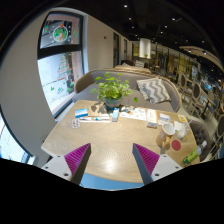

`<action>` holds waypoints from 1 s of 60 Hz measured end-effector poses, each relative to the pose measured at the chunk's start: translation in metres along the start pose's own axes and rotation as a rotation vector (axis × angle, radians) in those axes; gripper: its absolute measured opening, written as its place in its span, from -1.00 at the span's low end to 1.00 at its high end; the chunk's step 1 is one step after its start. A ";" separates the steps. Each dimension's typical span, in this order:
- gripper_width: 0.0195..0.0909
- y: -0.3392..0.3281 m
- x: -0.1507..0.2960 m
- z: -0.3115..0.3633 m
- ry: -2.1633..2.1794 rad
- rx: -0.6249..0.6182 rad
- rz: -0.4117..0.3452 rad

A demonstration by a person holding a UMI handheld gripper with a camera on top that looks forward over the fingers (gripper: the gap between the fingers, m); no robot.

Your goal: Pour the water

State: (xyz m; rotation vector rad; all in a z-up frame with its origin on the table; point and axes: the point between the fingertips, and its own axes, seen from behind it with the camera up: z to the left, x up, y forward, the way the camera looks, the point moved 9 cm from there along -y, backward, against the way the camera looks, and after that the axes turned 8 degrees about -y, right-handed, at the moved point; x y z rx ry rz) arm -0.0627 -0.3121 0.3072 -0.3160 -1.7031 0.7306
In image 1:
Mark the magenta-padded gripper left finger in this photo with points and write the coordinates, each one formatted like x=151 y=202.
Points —
x=75 y=159

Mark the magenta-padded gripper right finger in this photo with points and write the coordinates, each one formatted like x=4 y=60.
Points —
x=149 y=159

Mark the clear bottle with green label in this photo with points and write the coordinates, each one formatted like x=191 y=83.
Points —
x=194 y=153

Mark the mustard mug with white inside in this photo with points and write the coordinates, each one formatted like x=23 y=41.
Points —
x=165 y=135

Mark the small blister pack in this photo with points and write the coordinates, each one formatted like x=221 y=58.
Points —
x=76 y=123

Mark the clear plastic cup with straw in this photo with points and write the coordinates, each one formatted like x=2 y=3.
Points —
x=182 y=130

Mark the long white box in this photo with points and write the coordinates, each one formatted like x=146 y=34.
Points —
x=95 y=118

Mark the blue and white card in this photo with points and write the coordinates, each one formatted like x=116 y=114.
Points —
x=81 y=112

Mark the stack of white leaflets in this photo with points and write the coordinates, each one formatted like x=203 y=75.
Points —
x=133 y=113

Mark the wooden stand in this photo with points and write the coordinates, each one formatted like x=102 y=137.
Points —
x=96 y=109

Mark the small blue box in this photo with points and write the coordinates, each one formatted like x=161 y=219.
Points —
x=115 y=114

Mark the grey tufted armchair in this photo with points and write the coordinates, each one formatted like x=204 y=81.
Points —
x=201 y=135

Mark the grey white chevron cushion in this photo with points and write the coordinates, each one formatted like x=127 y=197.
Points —
x=154 y=90

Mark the grey curved sofa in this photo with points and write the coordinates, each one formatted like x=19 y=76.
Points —
x=133 y=85

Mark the green potted plant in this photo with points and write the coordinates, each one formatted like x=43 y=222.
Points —
x=112 y=88

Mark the group of dining chairs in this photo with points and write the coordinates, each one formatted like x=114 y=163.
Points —
x=200 y=93

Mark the window with festive stickers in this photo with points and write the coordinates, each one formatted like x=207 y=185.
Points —
x=61 y=70

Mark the white round column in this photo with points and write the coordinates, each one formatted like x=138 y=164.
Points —
x=145 y=48

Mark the group of ceiling lights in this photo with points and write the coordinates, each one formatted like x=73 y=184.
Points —
x=166 y=25

